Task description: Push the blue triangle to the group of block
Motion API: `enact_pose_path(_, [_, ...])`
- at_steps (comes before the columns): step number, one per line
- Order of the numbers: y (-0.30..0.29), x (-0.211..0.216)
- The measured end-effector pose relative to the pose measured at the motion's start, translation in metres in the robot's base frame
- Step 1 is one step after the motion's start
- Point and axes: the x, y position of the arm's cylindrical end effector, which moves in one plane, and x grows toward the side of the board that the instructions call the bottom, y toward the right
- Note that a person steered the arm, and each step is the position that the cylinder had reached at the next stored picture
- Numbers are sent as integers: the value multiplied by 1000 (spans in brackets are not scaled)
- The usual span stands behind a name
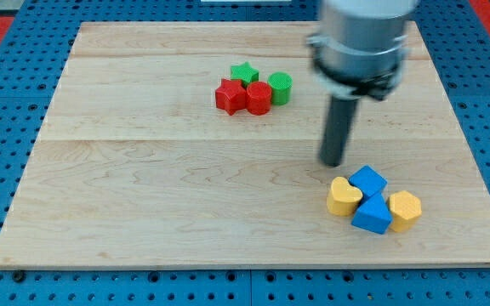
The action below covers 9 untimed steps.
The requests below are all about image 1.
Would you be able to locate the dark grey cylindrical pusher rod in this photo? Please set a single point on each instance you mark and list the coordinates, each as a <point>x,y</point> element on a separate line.
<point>338,125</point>

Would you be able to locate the blue triangle block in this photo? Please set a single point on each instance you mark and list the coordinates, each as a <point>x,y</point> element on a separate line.
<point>373,215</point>

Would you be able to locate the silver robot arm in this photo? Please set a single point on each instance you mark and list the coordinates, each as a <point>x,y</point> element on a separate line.
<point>357,51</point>

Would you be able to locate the green cylinder block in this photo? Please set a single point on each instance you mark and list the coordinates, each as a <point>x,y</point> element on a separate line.
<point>281,85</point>

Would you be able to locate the blue cube block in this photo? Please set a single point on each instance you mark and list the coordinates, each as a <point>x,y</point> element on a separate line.
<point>368,181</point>

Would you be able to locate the red cylinder block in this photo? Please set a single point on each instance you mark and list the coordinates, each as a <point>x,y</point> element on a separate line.
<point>259,98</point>

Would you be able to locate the yellow heart block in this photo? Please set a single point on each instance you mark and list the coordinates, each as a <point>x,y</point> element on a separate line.
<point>343,198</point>

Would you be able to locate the green star block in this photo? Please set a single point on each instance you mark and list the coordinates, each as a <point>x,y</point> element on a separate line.
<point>244,72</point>

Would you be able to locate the red star block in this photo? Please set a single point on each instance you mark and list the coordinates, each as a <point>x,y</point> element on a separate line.
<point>231,96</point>

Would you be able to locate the yellow hexagon block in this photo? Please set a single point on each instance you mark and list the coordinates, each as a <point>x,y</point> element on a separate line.
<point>405,209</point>

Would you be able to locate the wooden board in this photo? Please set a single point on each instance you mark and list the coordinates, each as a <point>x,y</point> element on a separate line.
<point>135,168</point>

